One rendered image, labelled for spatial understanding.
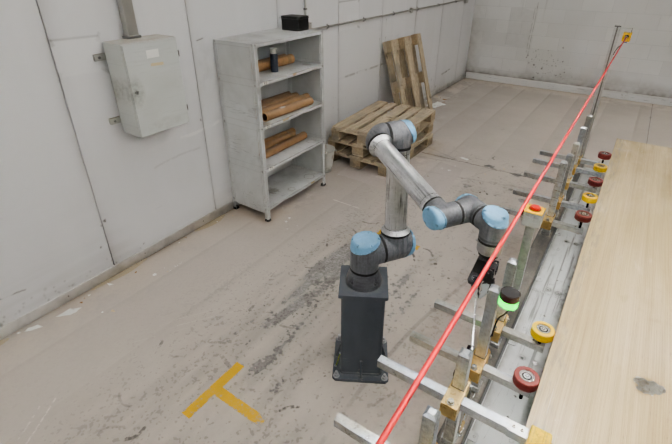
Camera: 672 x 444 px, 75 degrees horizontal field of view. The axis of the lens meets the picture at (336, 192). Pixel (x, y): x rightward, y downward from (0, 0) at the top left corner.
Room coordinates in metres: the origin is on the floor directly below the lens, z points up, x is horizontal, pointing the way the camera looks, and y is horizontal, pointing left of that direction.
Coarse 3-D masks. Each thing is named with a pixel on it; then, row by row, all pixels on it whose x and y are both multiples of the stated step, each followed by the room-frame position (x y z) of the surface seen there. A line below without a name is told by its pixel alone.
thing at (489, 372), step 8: (416, 336) 1.20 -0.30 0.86; (424, 336) 1.20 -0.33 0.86; (424, 344) 1.17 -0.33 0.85; (432, 344) 1.16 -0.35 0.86; (440, 352) 1.14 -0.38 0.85; (448, 352) 1.12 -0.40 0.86; (456, 352) 1.12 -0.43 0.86; (456, 360) 1.10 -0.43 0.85; (488, 368) 1.05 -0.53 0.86; (488, 376) 1.04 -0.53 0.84; (496, 376) 1.02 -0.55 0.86; (504, 376) 1.02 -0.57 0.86; (512, 376) 1.02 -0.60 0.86; (504, 384) 1.01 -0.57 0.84; (512, 384) 0.99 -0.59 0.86; (520, 392) 0.97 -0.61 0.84
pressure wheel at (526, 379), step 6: (522, 366) 1.02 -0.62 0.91; (516, 372) 1.00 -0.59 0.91; (522, 372) 1.00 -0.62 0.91; (528, 372) 1.00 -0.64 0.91; (534, 372) 1.00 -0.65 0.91; (516, 378) 0.98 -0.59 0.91; (522, 378) 0.98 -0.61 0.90; (528, 378) 0.98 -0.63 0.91; (534, 378) 0.98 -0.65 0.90; (516, 384) 0.97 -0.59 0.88; (522, 384) 0.96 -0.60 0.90; (528, 384) 0.95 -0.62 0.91; (534, 384) 0.95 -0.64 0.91; (522, 390) 0.95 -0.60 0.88; (528, 390) 0.95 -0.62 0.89; (534, 390) 0.95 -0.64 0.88; (522, 396) 0.98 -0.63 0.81
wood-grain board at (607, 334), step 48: (624, 144) 3.03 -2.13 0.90; (624, 192) 2.27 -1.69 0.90; (624, 240) 1.78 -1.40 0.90; (576, 288) 1.42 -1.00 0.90; (624, 288) 1.42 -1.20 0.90; (576, 336) 1.16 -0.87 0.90; (624, 336) 1.16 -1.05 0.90; (576, 384) 0.96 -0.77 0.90; (624, 384) 0.96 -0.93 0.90; (528, 432) 0.80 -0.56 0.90; (576, 432) 0.80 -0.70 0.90; (624, 432) 0.80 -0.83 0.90
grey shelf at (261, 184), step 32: (256, 32) 4.00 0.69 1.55; (288, 32) 4.00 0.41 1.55; (320, 32) 4.10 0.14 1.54; (224, 64) 3.58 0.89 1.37; (288, 64) 4.11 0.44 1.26; (320, 64) 4.11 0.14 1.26; (224, 96) 3.61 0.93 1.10; (256, 96) 3.40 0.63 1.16; (320, 96) 4.15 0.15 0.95; (224, 128) 3.64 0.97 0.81; (256, 128) 3.42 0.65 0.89; (320, 128) 4.15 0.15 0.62; (256, 160) 3.44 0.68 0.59; (288, 160) 3.67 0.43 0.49; (320, 160) 4.16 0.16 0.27; (256, 192) 3.46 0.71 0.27; (288, 192) 3.71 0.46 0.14
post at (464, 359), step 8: (464, 352) 0.90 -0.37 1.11; (472, 352) 0.90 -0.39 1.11; (464, 360) 0.89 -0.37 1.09; (456, 368) 0.90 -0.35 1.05; (464, 368) 0.88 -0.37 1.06; (456, 376) 0.89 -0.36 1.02; (464, 376) 0.88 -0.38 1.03; (456, 384) 0.89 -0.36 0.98; (464, 384) 0.88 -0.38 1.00; (448, 424) 0.89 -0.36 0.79; (456, 424) 0.88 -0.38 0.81; (448, 432) 0.89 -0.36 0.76; (456, 432) 0.90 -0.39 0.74; (448, 440) 0.89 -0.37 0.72
